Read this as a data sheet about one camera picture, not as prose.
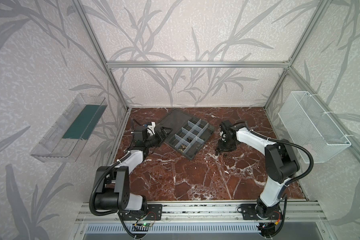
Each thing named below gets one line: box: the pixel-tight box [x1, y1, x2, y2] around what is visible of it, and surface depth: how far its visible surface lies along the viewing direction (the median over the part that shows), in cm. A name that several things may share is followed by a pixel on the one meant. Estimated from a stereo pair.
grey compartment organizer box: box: [157, 109, 216, 161], surface depth 102 cm
